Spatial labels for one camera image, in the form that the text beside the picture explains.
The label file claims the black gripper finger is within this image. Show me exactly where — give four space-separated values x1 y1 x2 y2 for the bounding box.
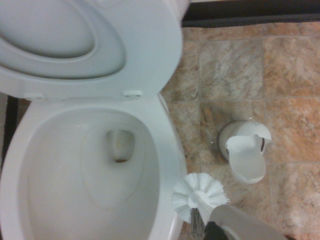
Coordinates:
204 220 228 240

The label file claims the white toilet brush grey handle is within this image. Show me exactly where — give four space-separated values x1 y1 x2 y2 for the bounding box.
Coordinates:
170 172 292 240

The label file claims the white toilet brush holder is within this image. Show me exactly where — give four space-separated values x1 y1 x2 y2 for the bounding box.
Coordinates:
219 120 272 185

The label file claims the white porcelain toilet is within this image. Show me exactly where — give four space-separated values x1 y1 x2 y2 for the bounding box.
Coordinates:
0 0 192 240

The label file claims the white toilet seat and lid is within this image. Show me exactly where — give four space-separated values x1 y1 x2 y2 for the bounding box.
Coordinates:
0 0 184 101

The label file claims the black baseboard behind toilet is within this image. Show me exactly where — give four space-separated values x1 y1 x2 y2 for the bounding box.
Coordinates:
181 0 320 29

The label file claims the black baseboard along side wall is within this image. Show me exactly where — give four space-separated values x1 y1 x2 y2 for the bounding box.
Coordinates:
4 95 20 173

